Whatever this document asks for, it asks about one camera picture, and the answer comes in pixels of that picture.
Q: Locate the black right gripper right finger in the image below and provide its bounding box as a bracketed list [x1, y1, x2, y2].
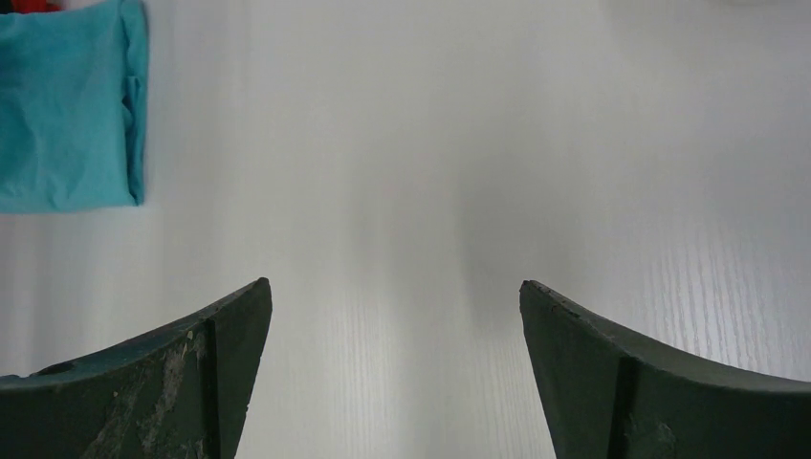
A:
[519, 280, 810, 458]

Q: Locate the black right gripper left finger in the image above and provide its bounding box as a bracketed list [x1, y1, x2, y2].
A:
[1, 278, 273, 458]

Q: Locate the cyan t-shirt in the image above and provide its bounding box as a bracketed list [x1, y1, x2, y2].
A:
[1, 1, 149, 214]

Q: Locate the folded red t-shirt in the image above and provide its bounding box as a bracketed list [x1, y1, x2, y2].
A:
[1, 0, 63, 14]

